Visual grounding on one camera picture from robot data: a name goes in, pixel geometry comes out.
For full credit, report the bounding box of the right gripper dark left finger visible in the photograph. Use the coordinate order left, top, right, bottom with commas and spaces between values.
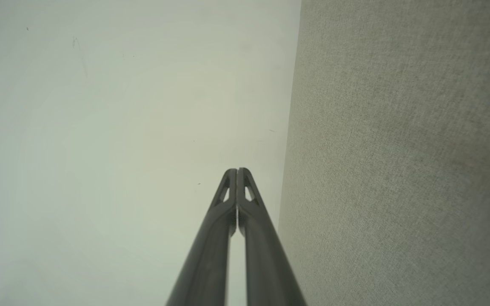
166, 168, 238, 306

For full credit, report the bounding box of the grey fabric mat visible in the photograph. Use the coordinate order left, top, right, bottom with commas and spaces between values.
277, 0, 490, 306

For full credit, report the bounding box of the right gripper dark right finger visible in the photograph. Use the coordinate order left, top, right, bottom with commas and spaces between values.
236, 167, 307, 306

